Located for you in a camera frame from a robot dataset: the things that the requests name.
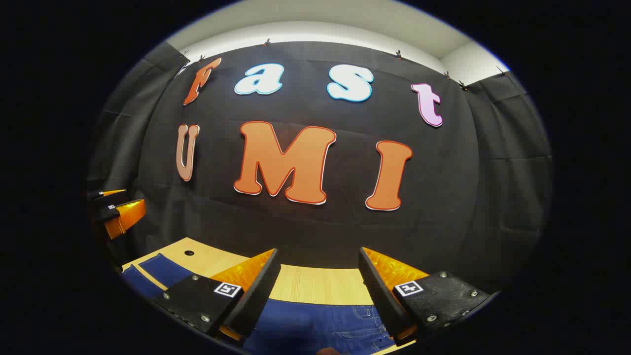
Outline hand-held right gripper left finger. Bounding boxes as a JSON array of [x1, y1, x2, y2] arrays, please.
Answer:
[[150, 248, 282, 344]]

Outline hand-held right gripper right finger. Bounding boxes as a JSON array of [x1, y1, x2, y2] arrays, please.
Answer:
[[358, 247, 498, 344]]

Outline blue jeans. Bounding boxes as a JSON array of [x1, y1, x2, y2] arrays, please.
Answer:
[[121, 253, 397, 355]]

